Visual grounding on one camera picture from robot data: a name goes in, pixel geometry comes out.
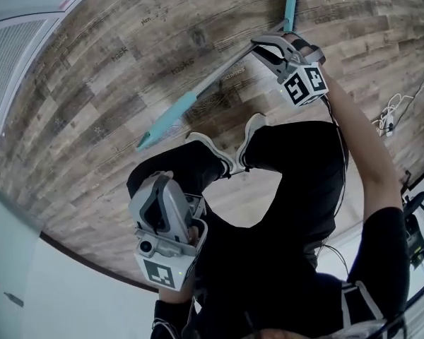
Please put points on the person's right white shoe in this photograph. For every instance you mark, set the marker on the person's right white shoe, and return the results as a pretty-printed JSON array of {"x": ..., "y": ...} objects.
[{"x": 251, "y": 136}]

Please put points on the black equipment stand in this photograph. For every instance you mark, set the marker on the black equipment stand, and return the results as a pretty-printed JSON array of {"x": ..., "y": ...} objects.
[{"x": 415, "y": 203}]

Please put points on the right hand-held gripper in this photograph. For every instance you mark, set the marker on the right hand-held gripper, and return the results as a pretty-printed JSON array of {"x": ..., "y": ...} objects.
[{"x": 305, "y": 83}]

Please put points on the person's left white shoe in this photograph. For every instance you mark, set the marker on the person's left white shoe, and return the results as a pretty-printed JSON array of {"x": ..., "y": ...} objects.
[{"x": 212, "y": 150}]

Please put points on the wooden floor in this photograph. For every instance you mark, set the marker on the wooden floor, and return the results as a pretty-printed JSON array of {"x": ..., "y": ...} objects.
[{"x": 102, "y": 83}]

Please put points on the person's black shirt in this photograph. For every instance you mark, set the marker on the person's black shirt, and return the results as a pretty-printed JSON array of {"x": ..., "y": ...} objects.
[{"x": 275, "y": 288}]

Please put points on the small dark wall fitting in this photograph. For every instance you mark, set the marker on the small dark wall fitting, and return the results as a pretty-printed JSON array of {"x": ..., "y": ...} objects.
[{"x": 14, "y": 299}]

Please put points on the person's right forearm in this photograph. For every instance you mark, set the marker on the person's right forearm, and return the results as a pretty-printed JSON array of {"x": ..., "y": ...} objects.
[{"x": 367, "y": 143}]

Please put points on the white power strip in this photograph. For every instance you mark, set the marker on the white power strip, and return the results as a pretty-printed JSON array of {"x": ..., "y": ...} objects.
[{"x": 388, "y": 121}]

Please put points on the white mesh panel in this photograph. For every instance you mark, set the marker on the white mesh panel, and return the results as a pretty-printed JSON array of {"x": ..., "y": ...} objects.
[{"x": 10, "y": 65}]

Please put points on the teal and silver broom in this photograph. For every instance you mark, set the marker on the teal and silver broom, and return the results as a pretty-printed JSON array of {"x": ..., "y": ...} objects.
[{"x": 212, "y": 82}]

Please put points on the person's black trousers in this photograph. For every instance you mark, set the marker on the person's black trousers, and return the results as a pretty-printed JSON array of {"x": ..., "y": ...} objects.
[{"x": 289, "y": 161}]

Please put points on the dark baseboard strip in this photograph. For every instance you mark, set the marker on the dark baseboard strip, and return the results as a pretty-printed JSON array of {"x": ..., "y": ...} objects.
[{"x": 92, "y": 263}]

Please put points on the person's white shoe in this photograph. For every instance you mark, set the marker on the person's white shoe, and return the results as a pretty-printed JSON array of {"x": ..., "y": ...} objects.
[
  {"x": 212, "y": 150},
  {"x": 251, "y": 136}
]

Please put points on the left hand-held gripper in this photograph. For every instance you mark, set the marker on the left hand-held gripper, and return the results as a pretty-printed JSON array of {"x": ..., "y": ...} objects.
[{"x": 162, "y": 217}]

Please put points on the person's left hand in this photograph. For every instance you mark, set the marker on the person's left hand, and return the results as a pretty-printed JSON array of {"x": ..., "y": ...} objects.
[{"x": 193, "y": 234}]

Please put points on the person's left forearm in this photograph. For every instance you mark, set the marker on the person's left forearm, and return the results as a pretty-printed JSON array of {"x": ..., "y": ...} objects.
[{"x": 175, "y": 295}]

